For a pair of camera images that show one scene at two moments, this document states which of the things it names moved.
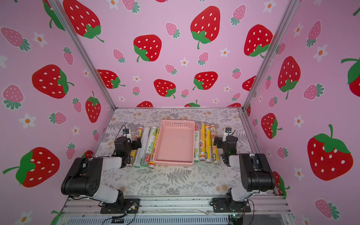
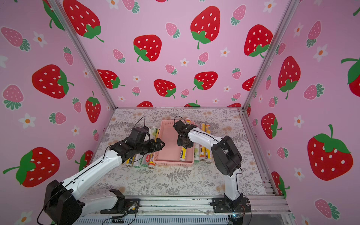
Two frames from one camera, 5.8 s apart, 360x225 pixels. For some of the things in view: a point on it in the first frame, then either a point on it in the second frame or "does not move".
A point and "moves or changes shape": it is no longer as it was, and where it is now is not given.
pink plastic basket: x=176 y=143 does not move
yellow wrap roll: x=202 y=142 does not move
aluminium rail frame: x=265 y=210 does not move
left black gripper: x=135 y=146 to x=153 y=147
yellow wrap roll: x=215 y=153 moves or changes shape
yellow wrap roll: x=208 y=143 does not move
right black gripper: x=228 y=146 to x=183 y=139
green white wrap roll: x=197 y=142 does not move
